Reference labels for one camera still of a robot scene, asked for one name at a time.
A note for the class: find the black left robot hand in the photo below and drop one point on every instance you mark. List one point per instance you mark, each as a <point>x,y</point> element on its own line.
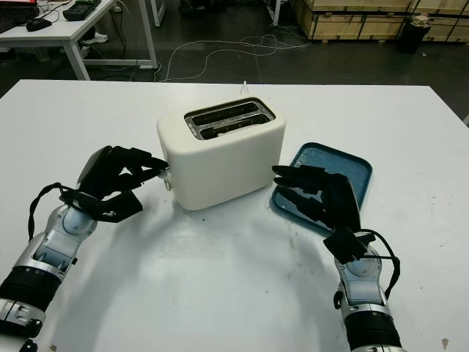
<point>106,172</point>

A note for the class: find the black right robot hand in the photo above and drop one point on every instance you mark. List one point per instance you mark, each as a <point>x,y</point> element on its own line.
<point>337,198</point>

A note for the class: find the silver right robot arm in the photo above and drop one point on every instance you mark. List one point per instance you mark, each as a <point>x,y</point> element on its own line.
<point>366,300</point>

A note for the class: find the blue plastic tray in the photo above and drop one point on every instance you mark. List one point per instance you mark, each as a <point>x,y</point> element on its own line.
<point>329,157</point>

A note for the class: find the chrome toaster dial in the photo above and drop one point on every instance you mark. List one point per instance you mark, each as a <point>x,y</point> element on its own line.
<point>169,185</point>

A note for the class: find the cream white two-slot toaster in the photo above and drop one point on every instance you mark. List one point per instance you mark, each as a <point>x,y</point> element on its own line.
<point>227,172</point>

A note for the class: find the white shoe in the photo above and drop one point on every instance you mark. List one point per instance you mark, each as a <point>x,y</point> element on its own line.
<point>95,38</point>

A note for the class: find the white office desk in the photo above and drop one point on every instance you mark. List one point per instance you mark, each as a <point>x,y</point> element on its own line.
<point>62,31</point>

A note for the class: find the black computer mouse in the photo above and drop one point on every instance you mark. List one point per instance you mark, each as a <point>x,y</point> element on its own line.
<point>38,25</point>

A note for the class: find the black electronic meter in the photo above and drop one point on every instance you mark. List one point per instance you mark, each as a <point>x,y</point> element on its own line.
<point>80,9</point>

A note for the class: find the black trash bin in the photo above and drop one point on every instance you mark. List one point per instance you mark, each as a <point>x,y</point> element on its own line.
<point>412,36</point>

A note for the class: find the wooden crates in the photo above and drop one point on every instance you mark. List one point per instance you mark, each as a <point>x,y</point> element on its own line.
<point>359,20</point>

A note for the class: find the black laptop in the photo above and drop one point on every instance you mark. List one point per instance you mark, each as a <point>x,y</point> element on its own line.
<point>16,16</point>

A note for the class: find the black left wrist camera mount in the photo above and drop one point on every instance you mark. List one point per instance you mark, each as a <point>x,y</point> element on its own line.
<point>113,209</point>

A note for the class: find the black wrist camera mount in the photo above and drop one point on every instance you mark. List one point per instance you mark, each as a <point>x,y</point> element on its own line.
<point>113,209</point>
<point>346,245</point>

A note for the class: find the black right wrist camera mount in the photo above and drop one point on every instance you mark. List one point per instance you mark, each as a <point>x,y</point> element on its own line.
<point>346,245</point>

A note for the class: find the white table frame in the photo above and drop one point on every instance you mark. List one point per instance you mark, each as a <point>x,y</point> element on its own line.
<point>157,14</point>

